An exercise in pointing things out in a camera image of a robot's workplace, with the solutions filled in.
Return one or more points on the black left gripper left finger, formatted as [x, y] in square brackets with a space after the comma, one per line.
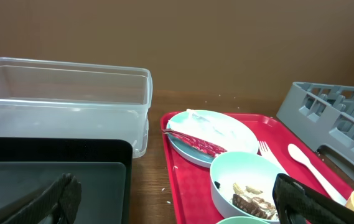
[57, 202]

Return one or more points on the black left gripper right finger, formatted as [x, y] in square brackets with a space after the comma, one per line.
[296, 203]

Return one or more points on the food scraps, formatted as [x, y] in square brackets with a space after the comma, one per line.
[249, 199]

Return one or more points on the white plastic spoon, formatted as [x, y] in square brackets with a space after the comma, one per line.
[300, 157]

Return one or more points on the mint green bowl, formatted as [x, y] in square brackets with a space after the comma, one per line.
[241, 220]

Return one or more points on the light blue bowl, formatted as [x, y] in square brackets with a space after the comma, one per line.
[244, 169]

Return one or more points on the white plastic fork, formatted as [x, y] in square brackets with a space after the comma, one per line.
[266, 152]

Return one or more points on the light blue plate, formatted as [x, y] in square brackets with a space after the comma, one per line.
[191, 154]

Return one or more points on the red snack wrapper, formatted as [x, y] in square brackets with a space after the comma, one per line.
[201, 145]

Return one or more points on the white napkin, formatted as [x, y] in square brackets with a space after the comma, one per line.
[217, 128]

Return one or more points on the grey dishwasher rack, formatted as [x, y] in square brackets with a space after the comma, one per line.
[322, 117]

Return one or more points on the black plastic tray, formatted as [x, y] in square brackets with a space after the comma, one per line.
[102, 166]

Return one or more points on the red serving tray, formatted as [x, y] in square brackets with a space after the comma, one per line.
[190, 183]

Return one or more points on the clear plastic bin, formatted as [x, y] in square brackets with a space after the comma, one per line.
[52, 99]

